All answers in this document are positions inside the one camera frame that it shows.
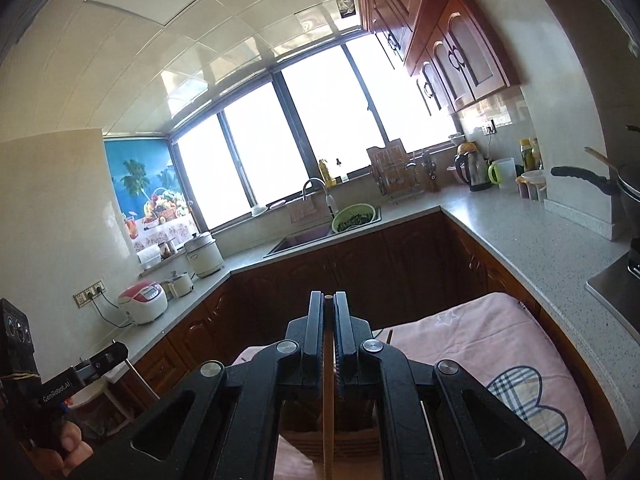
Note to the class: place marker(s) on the person's left hand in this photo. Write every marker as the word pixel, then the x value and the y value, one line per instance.
pixel 70 447

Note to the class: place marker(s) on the white bowl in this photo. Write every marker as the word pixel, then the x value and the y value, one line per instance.
pixel 258 210

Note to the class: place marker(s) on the ceiling vent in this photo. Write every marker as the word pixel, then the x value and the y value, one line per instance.
pixel 346 4

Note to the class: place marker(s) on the yellow bottle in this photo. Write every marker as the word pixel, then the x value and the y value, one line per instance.
pixel 326 174

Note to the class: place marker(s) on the chrome kitchen faucet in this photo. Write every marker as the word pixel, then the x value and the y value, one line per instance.
pixel 327 195

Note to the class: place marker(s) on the yellow-cap sauce bottle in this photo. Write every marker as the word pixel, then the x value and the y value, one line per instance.
pixel 526 157

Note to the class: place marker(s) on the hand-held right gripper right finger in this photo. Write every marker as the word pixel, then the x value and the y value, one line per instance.
pixel 345 350

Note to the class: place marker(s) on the large white rice cooker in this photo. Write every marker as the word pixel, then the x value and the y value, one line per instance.
pixel 204 257

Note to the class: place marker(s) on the wooden chopstick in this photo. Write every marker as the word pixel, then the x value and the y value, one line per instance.
pixel 328 435

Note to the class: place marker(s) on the wooden utensil holder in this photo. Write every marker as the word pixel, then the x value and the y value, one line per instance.
pixel 350 440

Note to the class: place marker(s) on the small white electric pot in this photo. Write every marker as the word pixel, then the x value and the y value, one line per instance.
pixel 179 285

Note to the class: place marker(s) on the wooden spatula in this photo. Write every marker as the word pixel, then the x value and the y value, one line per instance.
pixel 600 157

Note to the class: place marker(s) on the green-lid plastic pitcher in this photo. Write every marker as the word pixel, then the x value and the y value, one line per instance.
pixel 502 172

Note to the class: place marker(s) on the tropical fruit wall poster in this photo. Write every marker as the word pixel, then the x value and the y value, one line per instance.
pixel 145 195

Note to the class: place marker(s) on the wooden cutting board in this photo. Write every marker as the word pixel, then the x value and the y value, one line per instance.
pixel 382 152

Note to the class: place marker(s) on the red and white rice cooker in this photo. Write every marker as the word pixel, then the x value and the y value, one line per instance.
pixel 142 302

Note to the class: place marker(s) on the wooden lower cabinets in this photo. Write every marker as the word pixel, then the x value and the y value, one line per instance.
pixel 350 270

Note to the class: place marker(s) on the wooden cabinets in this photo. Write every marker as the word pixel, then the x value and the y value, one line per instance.
pixel 460 55
pixel 350 270

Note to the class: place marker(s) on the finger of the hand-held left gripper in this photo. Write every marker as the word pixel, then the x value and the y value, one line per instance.
pixel 102 360

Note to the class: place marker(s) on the metal dish rack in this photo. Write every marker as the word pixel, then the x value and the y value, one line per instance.
pixel 400 180

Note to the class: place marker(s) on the kitchen sink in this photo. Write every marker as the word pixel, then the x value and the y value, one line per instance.
pixel 305 242

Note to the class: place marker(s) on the spice jar set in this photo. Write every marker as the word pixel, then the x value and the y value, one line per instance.
pixel 531 185

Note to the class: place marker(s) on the white container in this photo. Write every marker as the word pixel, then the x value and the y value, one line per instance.
pixel 149 257

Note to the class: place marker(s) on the green colander with vegetables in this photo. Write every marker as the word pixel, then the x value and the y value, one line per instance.
pixel 352 217

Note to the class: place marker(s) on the large kitchen window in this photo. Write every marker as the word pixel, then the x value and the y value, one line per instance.
pixel 320 125

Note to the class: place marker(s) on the steel gas stove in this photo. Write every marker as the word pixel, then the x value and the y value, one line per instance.
pixel 615 285

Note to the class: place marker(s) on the wall socket with plug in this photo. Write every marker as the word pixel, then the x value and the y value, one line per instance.
pixel 90 293

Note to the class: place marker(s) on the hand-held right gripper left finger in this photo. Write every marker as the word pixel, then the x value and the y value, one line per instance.
pixel 315 350

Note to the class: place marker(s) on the wooden upper cabinets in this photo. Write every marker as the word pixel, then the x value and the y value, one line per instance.
pixel 460 55

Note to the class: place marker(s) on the steel electric kettle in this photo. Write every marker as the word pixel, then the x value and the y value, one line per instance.
pixel 475 170

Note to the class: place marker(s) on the pink plaid-heart blanket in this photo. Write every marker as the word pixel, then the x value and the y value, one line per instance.
pixel 450 330

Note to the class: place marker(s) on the knife block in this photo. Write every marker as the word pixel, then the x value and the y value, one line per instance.
pixel 431 175

